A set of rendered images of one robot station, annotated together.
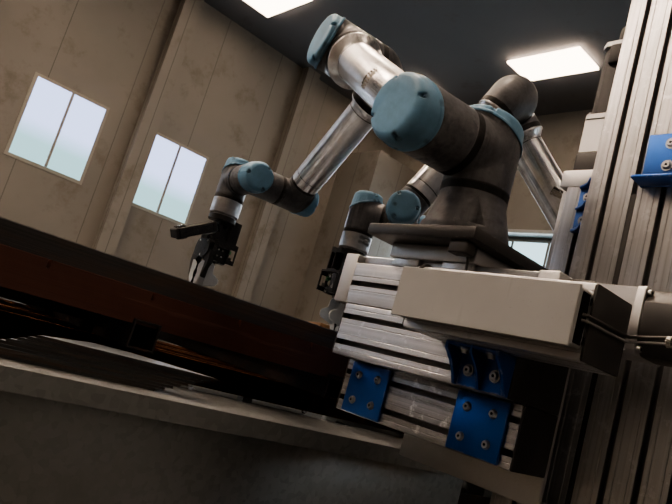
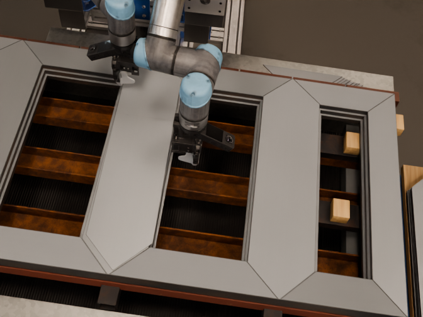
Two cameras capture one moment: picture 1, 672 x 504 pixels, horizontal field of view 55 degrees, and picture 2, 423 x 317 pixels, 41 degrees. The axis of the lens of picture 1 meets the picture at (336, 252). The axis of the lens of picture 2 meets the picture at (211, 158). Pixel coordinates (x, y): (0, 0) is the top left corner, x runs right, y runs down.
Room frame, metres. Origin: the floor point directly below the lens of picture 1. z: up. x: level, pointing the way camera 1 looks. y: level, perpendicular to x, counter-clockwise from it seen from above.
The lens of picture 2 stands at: (2.28, 0.88, 2.29)
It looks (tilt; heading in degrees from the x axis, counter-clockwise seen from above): 58 degrees down; 218
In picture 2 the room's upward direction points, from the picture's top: 8 degrees clockwise
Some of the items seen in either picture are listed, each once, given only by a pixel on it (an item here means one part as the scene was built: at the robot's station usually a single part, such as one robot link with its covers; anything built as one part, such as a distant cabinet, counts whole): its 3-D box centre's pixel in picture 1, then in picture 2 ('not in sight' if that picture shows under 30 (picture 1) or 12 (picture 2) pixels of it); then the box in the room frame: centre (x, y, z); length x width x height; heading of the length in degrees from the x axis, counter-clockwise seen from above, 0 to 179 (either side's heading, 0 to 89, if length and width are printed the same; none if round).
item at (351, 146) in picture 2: not in sight; (352, 143); (1.17, 0.58, 0.79); 0.06 x 0.05 x 0.04; 38
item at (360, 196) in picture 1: (364, 214); (119, 11); (1.58, -0.04, 1.17); 0.09 x 0.08 x 0.11; 82
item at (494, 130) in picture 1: (481, 153); not in sight; (1.05, -0.19, 1.20); 0.13 x 0.12 x 0.14; 121
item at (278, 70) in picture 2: (85, 357); (315, 88); (1.01, 0.32, 0.70); 0.39 x 0.12 x 0.04; 128
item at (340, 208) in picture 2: not in sight; (339, 211); (1.39, 0.70, 0.79); 0.06 x 0.05 x 0.04; 38
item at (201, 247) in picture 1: (218, 240); (189, 133); (1.64, 0.30, 1.01); 0.09 x 0.08 x 0.12; 128
